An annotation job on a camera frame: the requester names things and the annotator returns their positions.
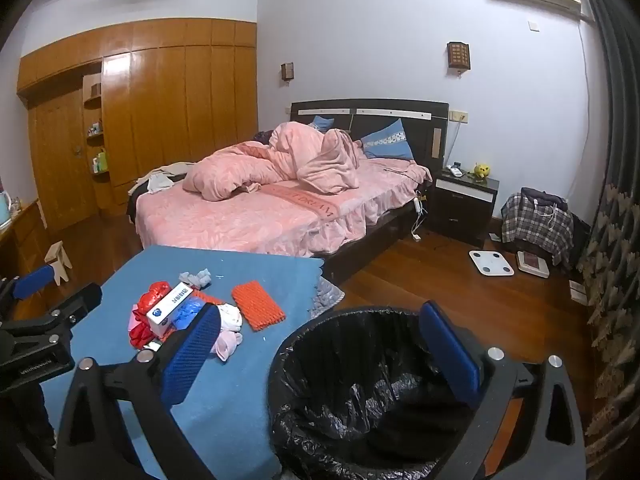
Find wooden stool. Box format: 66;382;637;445
44;241;73;283

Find trash bin with black bag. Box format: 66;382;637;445
269;305;506;480

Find pink duvet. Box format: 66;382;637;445
182;121;361;202

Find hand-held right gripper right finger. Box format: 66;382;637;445
419;301;587;480

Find white bathroom scale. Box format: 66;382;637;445
468;249;516;277

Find dark nightstand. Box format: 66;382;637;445
431;167;501;248

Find wooden wardrobe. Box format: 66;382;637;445
17;17;258;216

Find blue tablecloth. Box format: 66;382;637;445
40;246;326;480

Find small orange foam net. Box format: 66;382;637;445
231;279;287;333

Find dark jacket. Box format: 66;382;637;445
520;187;568;211

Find bed with pink sheet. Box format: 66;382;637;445
127;99;451;286

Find large blue pillow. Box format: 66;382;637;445
360;119;416;162

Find dark cloth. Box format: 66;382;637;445
127;180;151;222

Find red cloth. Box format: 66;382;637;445
137;281;173;311

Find dark patterned curtain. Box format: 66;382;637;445
570;0;640;441

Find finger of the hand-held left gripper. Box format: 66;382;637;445
0;264;57;306
30;282;103;333

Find wooden desk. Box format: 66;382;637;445
0;197;51;281

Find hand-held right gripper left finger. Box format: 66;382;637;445
52;304;222;480

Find grey quilted mat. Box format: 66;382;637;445
307;275;346;318

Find white and blue box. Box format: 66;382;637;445
146;281;201;338

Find white clothes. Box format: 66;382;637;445
145;162;188;193

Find large wall lamp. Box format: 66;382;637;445
446;41;472;72

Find brown topped scale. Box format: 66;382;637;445
516;250;551;278

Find white crumpled tissue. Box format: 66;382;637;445
219;305;243;333

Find red glove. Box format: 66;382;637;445
129;317;163;351

